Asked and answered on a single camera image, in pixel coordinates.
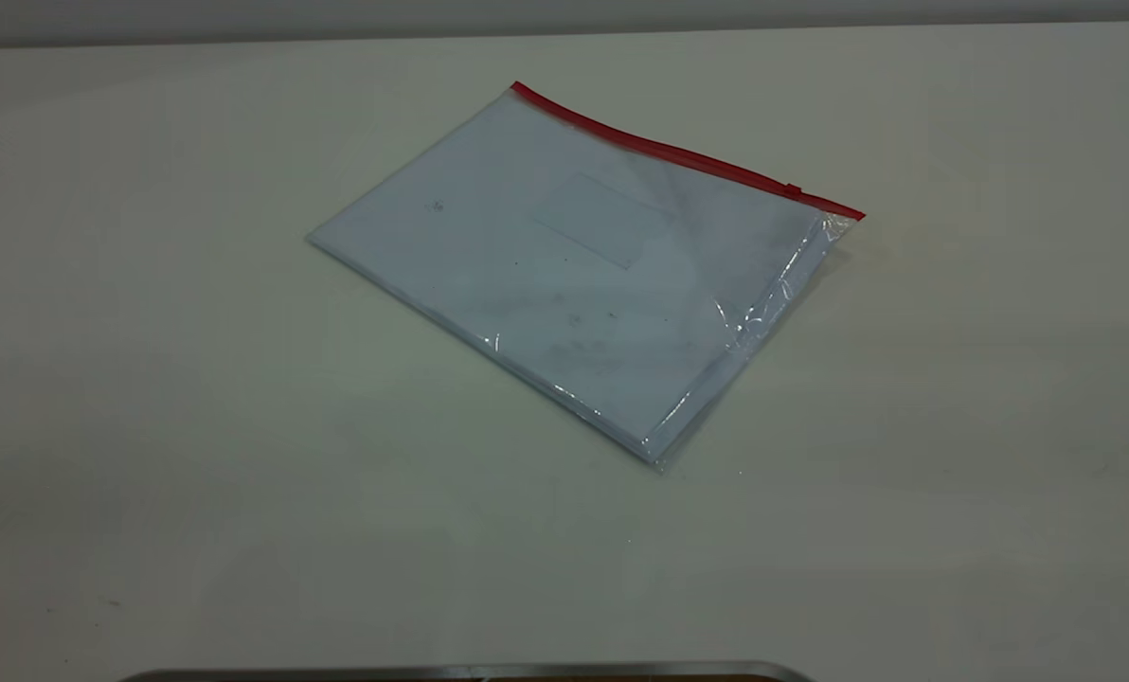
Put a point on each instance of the clear plastic zip bag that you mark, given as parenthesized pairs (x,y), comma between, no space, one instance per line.
(489,189)

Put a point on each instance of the grey metal edge strip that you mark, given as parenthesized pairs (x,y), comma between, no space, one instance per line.
(432,673)

